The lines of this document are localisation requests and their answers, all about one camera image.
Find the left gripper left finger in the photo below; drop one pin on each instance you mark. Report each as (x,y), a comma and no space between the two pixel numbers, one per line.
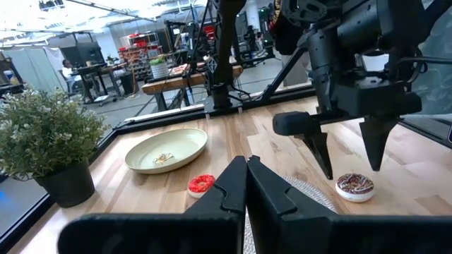
(233,197)

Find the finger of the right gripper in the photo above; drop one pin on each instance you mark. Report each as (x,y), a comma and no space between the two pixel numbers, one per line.
(378,141)
(318,148)

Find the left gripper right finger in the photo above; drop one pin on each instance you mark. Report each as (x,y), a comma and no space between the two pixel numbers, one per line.
(265,211)

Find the small red donut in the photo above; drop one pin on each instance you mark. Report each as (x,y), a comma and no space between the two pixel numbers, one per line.
(200,183)

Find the small chocolate sprinkled donut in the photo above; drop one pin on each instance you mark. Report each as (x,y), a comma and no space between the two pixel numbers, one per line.
(355,185)

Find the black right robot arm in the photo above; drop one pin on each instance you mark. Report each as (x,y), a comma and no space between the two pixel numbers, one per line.
(227,53)

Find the round woven cream mat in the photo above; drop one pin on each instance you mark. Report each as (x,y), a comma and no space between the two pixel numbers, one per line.
(310,197)

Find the beige plate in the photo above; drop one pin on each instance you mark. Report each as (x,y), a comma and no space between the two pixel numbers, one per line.
(183,144)

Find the wooden workbench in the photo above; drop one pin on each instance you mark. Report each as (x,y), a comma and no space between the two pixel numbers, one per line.
(169,84)

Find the plant in white basket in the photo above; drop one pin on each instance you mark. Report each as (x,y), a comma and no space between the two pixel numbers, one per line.
(159,70)

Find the shelf with red bins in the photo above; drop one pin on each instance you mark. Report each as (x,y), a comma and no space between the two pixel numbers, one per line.
(139,53)

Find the dark office desk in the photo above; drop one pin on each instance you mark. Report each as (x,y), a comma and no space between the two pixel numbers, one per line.
(106,67)

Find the green plant in black pot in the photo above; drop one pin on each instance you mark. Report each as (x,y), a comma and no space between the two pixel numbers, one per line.
(42,134)

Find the black computer monitor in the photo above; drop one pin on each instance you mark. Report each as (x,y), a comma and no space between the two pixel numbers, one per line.
(83,54)

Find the person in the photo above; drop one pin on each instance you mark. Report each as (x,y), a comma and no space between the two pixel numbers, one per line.
(67,72)

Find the grey curtain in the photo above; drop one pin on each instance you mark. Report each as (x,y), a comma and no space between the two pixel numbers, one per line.
(31,67)

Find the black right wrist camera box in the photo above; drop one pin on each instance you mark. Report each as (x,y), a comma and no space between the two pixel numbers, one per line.
(363,21)

